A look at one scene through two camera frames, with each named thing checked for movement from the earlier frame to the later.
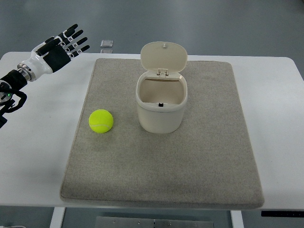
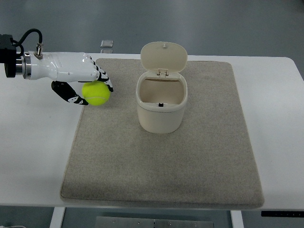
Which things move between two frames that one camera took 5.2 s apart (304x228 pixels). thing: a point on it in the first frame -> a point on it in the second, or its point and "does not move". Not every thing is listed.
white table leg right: x=237 y=219 does not move
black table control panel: x=299 y=213 does not move
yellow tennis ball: x=100 y=120 -> x=97 y=93
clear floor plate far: x=107 y=43 does not move
